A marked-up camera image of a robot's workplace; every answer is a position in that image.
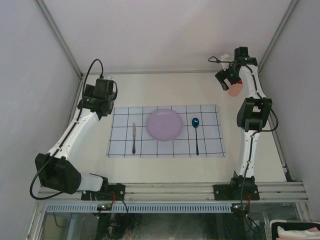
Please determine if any pink plastic cup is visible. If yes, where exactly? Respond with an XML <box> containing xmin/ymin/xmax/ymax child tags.
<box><xmin>227</xmin><ymin>80</ymin><xmax>244</xmax><ymax>97</ymax></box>

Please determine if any silver table knife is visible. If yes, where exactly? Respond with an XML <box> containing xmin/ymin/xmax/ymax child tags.
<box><xmin>132</xmin><ymin>122</ymin><xmax>137</xmax><ymax>155</ymax></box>

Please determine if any blue metallic spoon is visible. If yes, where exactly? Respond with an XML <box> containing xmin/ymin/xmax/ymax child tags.
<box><xmin>191</xmin><ymin>117</ymin><xmax>200</xmax><ymax>156</ymax></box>

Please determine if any purple plastic plate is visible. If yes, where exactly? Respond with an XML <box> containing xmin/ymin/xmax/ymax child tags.
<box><xmin>146</xmin><ymin>109</ymin><xmax>184</xmax><ymax>142</ymax></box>

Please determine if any blue checkered cloth placemat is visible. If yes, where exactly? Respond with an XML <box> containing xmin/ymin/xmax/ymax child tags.
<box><xmin>107</xmin><ymin>104</ymin><xmax>226</xmax><ymax>158</ymax></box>

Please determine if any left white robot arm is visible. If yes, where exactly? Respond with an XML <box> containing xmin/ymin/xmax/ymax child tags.
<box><xmin>35</xmin><ymin>76</ymin><xmax>118</xmax><ymax>200</ymax></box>

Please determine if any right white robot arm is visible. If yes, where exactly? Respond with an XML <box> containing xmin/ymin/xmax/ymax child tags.
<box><xmin>213</xmin><ymin>46</ymin><xmax>273</xmax><ymax>201</ymax></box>

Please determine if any grey bin with cloths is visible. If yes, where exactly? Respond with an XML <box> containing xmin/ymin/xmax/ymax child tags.
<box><xmin>264</xmin><ymin>220</ymin><xmax>320</xmax><ymax>240</ymax></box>

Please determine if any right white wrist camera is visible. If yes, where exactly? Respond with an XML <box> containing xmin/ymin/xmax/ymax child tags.
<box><xmin>219</xmin><ymin>54</ymin><xmax>232</xmax><ymax>71</ymax></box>

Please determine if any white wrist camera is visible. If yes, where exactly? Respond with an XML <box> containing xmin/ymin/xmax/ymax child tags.
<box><xmin>103</xmin><ymin>75</ymin><xmax>115</xmax><ymax>81</ymax></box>
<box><xmin>219</xmin><ymin>54</ymin><xmax>232</xmax><ymax>71</ymax></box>

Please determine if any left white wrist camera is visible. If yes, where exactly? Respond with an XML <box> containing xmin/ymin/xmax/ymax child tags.
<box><xmin>103</xmin><ymin>75</ymin><xmax>115</xmax><ymax>81</ymax></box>

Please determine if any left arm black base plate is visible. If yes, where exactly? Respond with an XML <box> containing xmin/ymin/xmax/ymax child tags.
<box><xmin>81</xmin><ymin>183</ymin><xmax>126</xmax><ymax>202</ymax></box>

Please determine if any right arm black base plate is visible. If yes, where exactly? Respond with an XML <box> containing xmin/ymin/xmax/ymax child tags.
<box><xmin>213</xmin><ymin>184</ymin><xmax>260</xmax><ymax>201</ymax></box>

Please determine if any aluminium front frame rail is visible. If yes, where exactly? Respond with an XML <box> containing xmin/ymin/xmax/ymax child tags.
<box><xmin>36</xmin><ymin>181</ymin><xmax>309</xmax><ymax>203</ymax></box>

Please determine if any blue slotted cable duct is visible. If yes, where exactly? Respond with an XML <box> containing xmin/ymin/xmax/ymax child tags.
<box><xmin>45</xmin><ymin>202</ymin><xmax>232</xmax><ymax>214</ymax></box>

